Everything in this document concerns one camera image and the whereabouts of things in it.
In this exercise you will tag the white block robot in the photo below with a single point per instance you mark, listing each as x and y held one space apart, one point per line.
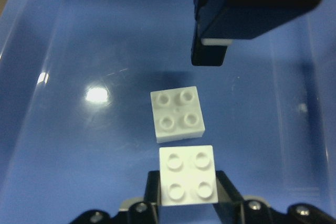
177 114
187 175

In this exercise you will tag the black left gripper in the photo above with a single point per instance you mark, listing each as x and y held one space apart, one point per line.
238 19

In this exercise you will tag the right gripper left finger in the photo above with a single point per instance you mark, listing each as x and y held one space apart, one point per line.
152 192

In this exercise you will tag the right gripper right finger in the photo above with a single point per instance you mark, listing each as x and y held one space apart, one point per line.
230 200

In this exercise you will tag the blue plastic tray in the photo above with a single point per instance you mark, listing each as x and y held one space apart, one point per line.
77 129

